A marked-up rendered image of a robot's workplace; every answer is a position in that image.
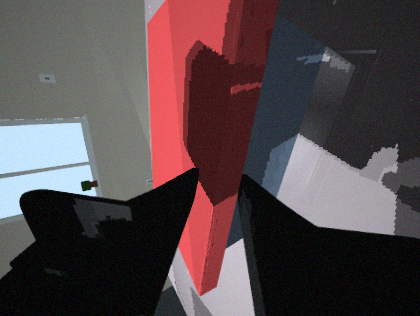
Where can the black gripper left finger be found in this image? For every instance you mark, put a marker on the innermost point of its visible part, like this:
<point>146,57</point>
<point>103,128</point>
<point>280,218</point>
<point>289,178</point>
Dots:
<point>146,229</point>

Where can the red lid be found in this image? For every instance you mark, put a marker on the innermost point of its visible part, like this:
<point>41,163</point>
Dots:
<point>206,60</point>

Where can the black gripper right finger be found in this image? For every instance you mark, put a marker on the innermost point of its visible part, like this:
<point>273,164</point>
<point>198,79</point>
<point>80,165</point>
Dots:
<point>285,253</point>

